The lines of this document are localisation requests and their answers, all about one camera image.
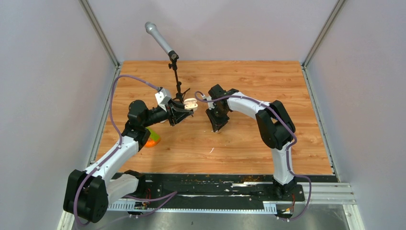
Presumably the orange ring toy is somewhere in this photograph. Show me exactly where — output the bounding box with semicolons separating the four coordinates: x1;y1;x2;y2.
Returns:
144;138;161;148

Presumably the small beige charging case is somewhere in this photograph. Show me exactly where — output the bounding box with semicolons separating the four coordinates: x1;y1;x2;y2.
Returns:
183;98;198;111

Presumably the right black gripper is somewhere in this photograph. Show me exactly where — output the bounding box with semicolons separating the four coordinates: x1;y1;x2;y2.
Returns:
206;104;230;132

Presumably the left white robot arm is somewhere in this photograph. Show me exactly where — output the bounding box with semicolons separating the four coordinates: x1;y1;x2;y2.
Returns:
63;98;198;223

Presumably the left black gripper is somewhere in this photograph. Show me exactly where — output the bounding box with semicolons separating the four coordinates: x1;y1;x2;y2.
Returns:
142;98;193;128

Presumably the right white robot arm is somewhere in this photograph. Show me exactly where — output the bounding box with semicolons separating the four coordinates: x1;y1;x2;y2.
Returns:
202;84;297;200

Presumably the green block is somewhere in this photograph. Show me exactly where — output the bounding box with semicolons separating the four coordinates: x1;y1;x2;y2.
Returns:
147;127;161;142

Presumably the black tripod microphone stand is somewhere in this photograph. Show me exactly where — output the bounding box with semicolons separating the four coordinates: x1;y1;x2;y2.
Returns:
168;50;190;103

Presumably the grey microphone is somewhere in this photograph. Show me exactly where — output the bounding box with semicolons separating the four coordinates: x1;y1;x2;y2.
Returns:
145;22;176;59

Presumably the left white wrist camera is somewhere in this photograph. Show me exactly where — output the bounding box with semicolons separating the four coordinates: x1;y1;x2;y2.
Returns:
155;87;171;112

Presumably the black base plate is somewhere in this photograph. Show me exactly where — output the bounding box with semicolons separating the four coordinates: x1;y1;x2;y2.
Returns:
108;172;307;211

